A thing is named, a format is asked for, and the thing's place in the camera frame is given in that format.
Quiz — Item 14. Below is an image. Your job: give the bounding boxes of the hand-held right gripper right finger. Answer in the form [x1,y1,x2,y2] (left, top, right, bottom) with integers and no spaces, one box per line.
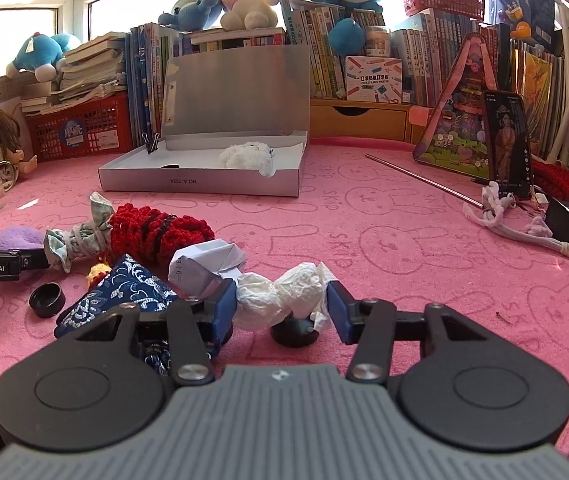
[325,280,490,385]

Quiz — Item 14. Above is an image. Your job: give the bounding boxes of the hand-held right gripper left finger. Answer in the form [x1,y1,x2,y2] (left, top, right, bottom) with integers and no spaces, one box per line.
[72,280,239,387]

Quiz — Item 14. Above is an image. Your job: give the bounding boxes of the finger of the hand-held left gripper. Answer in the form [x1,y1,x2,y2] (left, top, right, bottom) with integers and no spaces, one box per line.
[17,247,51,271]

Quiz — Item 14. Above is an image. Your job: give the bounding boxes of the purple plush pad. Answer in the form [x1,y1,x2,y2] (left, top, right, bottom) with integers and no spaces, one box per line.
[0,226,46,252]

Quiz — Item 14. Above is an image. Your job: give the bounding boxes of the black hair tie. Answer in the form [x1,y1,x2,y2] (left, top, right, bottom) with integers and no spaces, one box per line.
[29,283,67,319]

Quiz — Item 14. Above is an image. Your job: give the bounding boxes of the green checked cloth bundle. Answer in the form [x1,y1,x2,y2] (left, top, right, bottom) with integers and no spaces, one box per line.
[44,191,116,274]

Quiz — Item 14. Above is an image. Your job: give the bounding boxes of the white paper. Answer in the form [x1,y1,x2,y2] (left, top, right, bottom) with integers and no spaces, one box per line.
[168,238,248,307]

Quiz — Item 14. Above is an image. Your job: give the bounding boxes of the yellow and red crochet band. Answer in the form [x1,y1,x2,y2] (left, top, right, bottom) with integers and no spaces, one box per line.
[85,262,114,289]

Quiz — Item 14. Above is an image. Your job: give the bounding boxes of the red crochet scrunchie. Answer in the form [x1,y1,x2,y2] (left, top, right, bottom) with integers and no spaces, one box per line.
[108,203,215,267]

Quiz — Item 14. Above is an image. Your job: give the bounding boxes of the white cardboard box with lid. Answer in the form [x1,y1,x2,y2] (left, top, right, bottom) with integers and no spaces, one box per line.
[98,43,311,198]

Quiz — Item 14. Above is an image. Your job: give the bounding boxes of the black round cap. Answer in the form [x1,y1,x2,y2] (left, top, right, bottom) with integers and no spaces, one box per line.
[270,311,321,349]

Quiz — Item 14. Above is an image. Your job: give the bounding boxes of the blue patterned cloth pouch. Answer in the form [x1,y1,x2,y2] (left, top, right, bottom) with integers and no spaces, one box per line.
[54,253,181,377]

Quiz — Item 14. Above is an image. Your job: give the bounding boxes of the pink bunny-print mat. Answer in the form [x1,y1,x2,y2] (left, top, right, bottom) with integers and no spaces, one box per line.
[0,137,569,466]

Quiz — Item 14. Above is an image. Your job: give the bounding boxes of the large red plastic basket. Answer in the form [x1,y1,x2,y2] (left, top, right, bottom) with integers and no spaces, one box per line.
[25,92,133,163]

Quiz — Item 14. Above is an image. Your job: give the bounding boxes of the thin metal rod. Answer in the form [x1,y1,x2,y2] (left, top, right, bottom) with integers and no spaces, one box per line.
[364,153,486,210]

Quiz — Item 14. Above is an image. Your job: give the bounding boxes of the small white plush toy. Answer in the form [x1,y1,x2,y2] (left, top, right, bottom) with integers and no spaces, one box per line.
[218,141,278,177]

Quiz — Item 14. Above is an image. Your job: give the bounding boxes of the wooden desk drawer unit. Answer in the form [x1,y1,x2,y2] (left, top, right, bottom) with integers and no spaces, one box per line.
[309,98,416,144]

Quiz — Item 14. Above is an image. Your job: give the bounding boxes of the pile of worn books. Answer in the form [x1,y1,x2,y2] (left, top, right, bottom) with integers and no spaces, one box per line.
[18,31,130,117]

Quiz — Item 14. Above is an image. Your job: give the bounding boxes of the blue and white cat plush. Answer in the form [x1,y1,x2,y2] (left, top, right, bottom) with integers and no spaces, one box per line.
[5,33,82,83]

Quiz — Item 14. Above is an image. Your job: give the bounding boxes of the row of thin blue books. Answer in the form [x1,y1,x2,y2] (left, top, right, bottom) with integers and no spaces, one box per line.
[126,22,196,147]

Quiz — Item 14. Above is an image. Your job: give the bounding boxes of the pink triangular toy case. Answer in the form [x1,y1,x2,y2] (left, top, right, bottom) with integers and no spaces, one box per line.
[411,32,516,184]

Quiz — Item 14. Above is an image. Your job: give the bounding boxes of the white box with colourful print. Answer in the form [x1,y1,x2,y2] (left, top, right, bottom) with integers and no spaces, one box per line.
[345,54,404,104]

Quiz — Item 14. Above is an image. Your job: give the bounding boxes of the black smartphone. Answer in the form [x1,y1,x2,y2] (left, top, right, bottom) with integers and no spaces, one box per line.
[481,89,536,200]

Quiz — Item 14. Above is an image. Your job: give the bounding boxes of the dark red crochet piece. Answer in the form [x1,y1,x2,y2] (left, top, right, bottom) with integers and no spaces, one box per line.
[531,159,569,200]

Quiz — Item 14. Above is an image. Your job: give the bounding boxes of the row of upright books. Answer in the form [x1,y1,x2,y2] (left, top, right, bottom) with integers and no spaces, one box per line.
[278,0,566,162]

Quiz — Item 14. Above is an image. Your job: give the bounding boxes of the flat books under plush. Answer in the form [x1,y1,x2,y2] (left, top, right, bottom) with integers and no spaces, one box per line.
[189,27,288,55]

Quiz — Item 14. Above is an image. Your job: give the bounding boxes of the small labelled jar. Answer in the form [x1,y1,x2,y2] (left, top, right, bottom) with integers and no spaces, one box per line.
[364,25,392,57]

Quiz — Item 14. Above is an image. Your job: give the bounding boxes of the blue long-eared plush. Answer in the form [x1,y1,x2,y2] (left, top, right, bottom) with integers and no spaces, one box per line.
[158,0,224,31]

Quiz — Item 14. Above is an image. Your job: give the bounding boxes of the blue printed carton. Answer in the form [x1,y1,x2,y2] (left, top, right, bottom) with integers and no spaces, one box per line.
[486,0,556,44]

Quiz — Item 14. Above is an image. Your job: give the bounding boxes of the white knotted cloth cord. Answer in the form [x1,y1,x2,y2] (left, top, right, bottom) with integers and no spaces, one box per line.
[461,182,569,262]

